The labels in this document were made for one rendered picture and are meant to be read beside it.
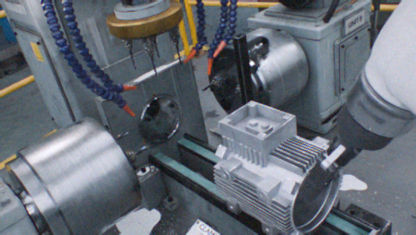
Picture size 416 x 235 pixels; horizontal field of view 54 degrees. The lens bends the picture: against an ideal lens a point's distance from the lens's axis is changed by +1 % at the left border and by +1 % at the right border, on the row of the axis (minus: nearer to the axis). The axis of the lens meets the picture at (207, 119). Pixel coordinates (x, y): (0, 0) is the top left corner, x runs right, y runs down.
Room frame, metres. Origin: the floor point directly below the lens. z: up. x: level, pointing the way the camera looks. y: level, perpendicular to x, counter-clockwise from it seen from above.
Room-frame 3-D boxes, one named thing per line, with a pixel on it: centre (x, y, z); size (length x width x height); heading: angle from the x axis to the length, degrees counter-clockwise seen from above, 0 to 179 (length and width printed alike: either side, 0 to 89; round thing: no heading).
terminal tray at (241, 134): (0.70, -0.10, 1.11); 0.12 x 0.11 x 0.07; 36
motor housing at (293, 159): (0.66, -0.12, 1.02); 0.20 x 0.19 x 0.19; 36
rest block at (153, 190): (0.92, 0.20, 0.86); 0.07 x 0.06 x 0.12; 126
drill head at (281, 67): (1.12, -0.20, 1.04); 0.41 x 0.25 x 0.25; 126
